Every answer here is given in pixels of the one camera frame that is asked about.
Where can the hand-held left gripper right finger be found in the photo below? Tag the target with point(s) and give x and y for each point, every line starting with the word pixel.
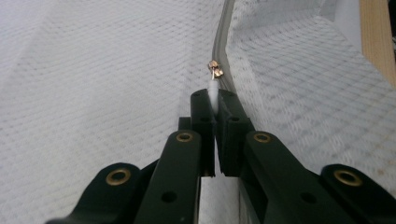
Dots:
pixel 232 140

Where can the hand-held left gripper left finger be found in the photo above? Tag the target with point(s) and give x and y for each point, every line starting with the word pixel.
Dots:
pixel 204 124

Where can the gold zipper slider white pull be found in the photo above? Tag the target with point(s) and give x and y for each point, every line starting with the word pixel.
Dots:
pixel 214 70

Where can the white mesh laundry bag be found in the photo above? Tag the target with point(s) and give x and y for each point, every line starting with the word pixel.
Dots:
pixel 93 77

